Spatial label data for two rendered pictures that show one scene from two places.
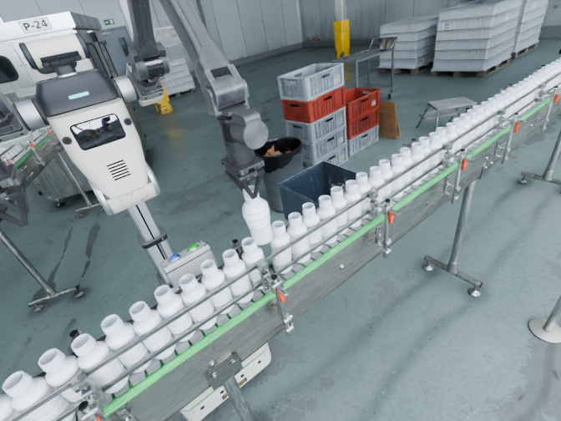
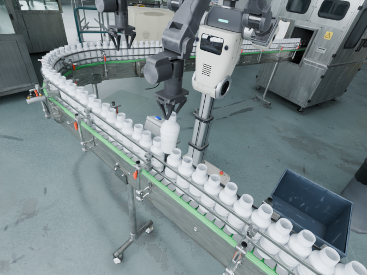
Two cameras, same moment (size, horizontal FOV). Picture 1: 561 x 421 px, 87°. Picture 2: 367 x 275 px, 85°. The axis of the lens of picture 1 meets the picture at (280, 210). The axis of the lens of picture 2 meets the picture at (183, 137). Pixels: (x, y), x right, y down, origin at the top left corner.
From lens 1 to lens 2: 0.68 m
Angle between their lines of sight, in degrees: 52
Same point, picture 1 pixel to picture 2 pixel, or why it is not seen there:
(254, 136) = (149, 73)
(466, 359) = not seen: outside the picture
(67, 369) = (91, 105)
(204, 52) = (182, 9)
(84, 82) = (230, 15)
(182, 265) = (152, 123)
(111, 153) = (208, 59)
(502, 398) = not seen: outside the picture
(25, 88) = (302, 20)
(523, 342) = not seen: outside the picture
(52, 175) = (267, 72)
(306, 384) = (177, 261)
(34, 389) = (84, 100)
